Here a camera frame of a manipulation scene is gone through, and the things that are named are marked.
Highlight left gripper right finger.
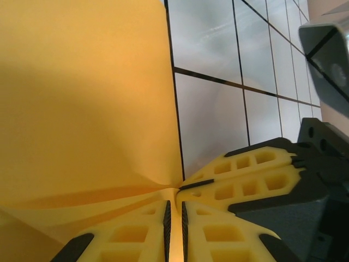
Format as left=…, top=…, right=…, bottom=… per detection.
left=179, top=200, right=301, bottom=262

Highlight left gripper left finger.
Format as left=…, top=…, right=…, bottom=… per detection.
left=51, top=200, right=172, bottom=262

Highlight orange cloth sheet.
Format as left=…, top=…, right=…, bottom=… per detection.
left=0, top=0, right=185, bottom=262

